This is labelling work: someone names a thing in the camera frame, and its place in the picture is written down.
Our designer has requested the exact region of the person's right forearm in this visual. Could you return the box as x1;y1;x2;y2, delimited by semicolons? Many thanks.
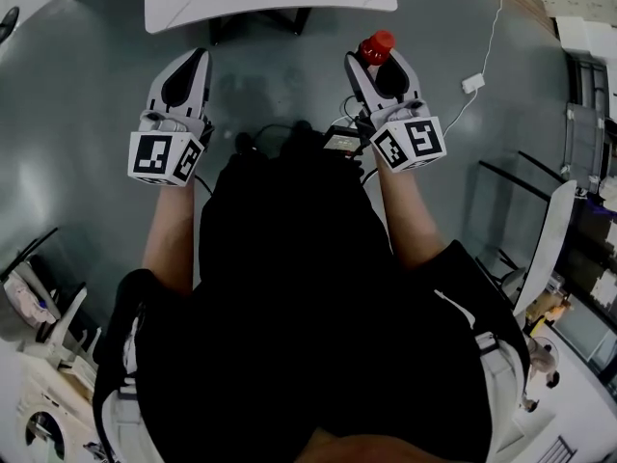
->
375;159;447;272

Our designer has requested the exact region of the person's left forearm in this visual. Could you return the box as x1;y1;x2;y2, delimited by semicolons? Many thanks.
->
141;174;200;299

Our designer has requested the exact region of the white foam box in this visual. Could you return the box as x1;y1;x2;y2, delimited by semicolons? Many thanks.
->
553;14;617;60

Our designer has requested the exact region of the grey marble side table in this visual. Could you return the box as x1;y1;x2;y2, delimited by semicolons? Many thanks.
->
513;178;577;318

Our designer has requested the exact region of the grey fabric chair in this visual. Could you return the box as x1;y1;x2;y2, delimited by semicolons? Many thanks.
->
561;101;609;195

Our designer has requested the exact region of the pink cloth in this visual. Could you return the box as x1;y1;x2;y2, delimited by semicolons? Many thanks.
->
4;277;50;330

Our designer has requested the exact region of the white ornate chair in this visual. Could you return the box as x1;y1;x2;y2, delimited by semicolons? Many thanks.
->
36;285;105;376

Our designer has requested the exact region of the grey shell chair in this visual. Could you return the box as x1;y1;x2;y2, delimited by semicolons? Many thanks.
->
0;227;67;341

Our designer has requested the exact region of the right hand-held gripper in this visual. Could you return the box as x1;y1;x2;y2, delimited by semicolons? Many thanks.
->
343;51;446;176

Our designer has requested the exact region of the red bottle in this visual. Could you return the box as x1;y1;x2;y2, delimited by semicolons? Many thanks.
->
358;30;397;68

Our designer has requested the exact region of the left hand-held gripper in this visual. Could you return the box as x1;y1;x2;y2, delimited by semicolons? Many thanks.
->
126;48;214;188

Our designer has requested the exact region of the white cable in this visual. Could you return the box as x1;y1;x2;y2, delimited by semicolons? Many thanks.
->
441;0;504;137

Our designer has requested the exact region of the white power adapter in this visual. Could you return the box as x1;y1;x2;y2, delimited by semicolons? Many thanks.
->
461;71;487;95

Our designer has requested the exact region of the person's black shirt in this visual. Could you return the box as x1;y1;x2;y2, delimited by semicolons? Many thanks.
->
91;127;529;463

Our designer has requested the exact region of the white harness strap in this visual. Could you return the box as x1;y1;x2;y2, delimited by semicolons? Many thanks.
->
433;289;527;463
98;313;163;463

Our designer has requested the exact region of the white washing machine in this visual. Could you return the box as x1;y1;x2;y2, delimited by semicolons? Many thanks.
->
13;373;98;463

